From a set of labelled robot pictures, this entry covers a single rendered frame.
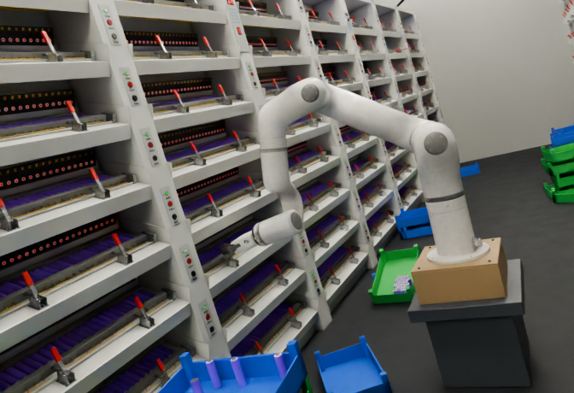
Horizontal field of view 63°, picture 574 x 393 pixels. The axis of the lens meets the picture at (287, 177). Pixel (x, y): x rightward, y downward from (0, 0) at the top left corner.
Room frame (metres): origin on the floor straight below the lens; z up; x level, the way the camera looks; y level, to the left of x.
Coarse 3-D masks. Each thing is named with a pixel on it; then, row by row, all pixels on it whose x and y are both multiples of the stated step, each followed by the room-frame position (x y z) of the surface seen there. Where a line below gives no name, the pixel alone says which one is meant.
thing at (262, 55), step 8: (248, 40) 2.44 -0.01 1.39; (256, 40) 2.51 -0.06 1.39; (264, 40) 2.57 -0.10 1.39; (272, 40) 2.65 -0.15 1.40; (288, 40) 2.52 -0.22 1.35; (256, 48) 2.50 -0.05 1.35; (264, 48) 2.57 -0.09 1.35; (272, 48) 2.65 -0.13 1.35; (280, 48) 2.72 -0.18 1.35; (288, 48) 2.69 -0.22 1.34; (296, 48) 2.67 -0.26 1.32; (304, 48) 2.65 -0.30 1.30; (256, 56) 2.20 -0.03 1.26; (264, 56) 2.23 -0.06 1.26; (272, 56) 2.28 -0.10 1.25; (280, 56) 2.34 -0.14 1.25; (288, 56) 2.41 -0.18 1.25; (296, 56) 2.49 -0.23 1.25; (304, 56) 2.57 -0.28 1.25; (256, 64) 2.16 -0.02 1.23; (264, 64) 2.22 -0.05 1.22; (272, 64) 2.28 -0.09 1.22; (280, 64) 2.35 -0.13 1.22; (288, 64) 2.42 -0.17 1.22; (296, 64) 2.50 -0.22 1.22
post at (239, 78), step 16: (192, 0) 2.11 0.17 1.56; (208, 32) 2.10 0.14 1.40; (224, 32) 2.06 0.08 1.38; (240, 64) 2.04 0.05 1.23; (224, 80) 2.10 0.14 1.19; (240, 80) 2.05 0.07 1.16; (256, 80) 2.10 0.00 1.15; (256, 96) 2.07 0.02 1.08; (256, 112) 2.04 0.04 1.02; (240, 128) 2.09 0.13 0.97; (256, 128) 2.05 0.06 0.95; (256, 160) 2.08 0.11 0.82; (240, 176) 2.13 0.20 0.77; (272, 208) 2.07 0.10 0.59; (304, 256) 2.06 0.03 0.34; (304, 288) 2.06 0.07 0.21; (320, 288) 2.10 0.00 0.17; (320, 304) 2.07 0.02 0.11; (320, 320) 2.04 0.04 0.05
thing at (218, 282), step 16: (240, 224) 2.01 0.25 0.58; (208, 240) 1.82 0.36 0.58; (288, 240) 2.01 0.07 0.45; (240, 256) 1.76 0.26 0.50; (256, 256) 1.78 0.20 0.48; (208, 272) 1.64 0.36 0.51; (224, 272) 1.64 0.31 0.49; (240, 272) 1.68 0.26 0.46; (208, 288) 1.52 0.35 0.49; (224, 288) 1.60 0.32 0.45
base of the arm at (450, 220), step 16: (432, 208) 1.41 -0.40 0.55; (448, 208) 1.38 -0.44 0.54; (464, 208) 1.39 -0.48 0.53; (432, 224) 1.43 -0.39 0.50; (448, 224) 1.38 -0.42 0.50; (464, 224) 1.38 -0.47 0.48; (448, 240) 1.39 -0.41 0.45; (464, 240) 1.38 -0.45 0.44; (480, 240) 1.39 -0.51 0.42; (432, 256) 1.44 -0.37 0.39; (448, 256) 1.39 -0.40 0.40; (464, 256) 1.36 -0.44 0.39; (480, 256) 1.35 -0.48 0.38
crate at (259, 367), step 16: (288, 352) 0.97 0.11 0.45; (192, 368) 1.06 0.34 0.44; (224, 368) 1.03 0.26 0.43; (256, 368) 1.00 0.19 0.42; (272, 368) 0.99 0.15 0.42; (288, 368) 0.97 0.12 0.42; (304, 368) 0.95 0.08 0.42; (176, 384) 1.02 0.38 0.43; (208, 384) 1.04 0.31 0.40; (224, 384) 1.01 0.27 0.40; (256, 384) 0.97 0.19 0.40; (272, 384) 0.95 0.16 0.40; (288, 384) 0.87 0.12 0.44
